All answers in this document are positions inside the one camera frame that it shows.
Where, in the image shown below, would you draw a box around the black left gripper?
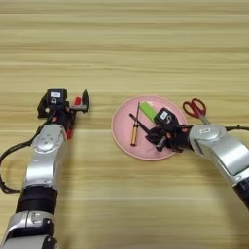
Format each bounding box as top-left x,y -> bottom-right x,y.
37,89 -> 89,130

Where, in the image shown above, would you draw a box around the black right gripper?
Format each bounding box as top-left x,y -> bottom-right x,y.
145,124 -> 193,154

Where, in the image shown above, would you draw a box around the red marker pen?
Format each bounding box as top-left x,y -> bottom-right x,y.
65,95 -> 83,141

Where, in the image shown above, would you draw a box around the black pen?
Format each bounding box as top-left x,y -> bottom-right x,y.
128,113 -> 152,134

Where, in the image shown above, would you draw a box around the pink round plate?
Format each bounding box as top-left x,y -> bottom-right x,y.
110,94 -> 189,161

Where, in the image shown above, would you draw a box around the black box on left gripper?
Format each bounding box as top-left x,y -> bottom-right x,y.
46,87 -> 69,106

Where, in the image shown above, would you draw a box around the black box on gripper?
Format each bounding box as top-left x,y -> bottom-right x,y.
153,107 -> 179,128
46,87 -> 69,106

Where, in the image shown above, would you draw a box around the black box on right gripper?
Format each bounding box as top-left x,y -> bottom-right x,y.
153,107 -> 179,128

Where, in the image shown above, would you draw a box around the green rectangular eraser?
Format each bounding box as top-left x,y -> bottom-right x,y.
139,101 -> 160,123

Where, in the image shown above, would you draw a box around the wooden handle screwdriver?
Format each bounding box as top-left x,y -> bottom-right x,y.
130,101 -> 142,147

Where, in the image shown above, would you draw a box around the red handled scissors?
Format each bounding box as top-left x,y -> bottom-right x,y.
182,97 -> 212,125

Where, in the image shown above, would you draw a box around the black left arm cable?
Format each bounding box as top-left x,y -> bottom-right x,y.
0,108 -> 57,195

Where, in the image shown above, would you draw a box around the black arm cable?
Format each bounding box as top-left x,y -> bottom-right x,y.
223,124 -> 249,132
0,108 -> 57,195

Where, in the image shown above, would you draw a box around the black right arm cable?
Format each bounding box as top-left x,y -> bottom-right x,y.
223,124 -> 249,132

